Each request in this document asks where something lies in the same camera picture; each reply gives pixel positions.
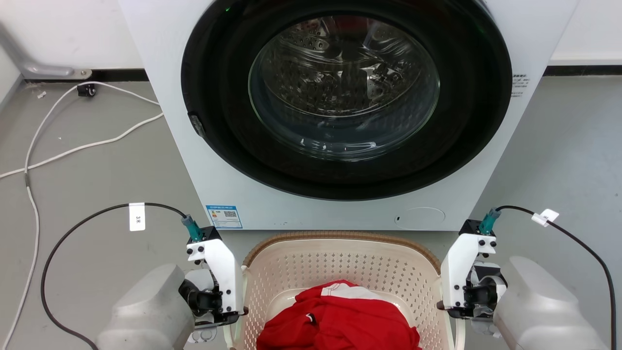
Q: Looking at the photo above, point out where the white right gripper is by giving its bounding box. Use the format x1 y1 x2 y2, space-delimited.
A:
436 233 508 320

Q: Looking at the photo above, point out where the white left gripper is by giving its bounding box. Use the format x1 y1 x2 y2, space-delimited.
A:
178 238 250 327

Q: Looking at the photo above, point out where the beige plastic laundry basket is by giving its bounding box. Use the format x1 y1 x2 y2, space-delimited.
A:
225 231 466 350

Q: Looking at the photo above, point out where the round filter cover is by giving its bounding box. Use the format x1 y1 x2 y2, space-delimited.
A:
395 207 446 229

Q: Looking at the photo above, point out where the blue energy label sticker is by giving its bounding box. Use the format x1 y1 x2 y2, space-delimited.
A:
206 205 243 230

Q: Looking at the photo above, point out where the red and white garment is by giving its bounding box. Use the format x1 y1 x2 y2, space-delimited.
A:
256 279 422 350

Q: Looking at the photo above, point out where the black round washer door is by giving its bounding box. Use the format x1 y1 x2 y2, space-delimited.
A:
181 0 513 201

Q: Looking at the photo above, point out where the black text sticker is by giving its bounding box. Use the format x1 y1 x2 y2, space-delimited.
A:
511 73 531 99

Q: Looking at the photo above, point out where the white front-load washing machine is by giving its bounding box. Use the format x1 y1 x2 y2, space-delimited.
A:
118 0 581 232

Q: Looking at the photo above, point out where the white printed cable tag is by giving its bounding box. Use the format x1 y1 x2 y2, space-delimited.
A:
129 202 146 232

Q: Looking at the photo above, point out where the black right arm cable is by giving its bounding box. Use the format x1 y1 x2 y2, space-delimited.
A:
479 205 618 350

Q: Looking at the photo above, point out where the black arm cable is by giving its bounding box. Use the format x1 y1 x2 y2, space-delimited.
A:
479 205 618 350
40 202 204 350

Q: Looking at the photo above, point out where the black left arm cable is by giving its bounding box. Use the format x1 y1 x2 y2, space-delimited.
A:
40 202 204 350

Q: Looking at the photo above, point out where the thick white floor cable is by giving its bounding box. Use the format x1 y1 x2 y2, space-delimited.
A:
0 112 165 179

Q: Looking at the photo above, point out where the thin white floor cable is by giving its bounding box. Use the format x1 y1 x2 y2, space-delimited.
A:
0 84 96 350

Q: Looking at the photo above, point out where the short white floor cable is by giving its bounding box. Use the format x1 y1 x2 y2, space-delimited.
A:
92 81 161 106

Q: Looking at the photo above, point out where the grey wall pipe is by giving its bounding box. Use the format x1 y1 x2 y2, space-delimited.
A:
0 23 93 80

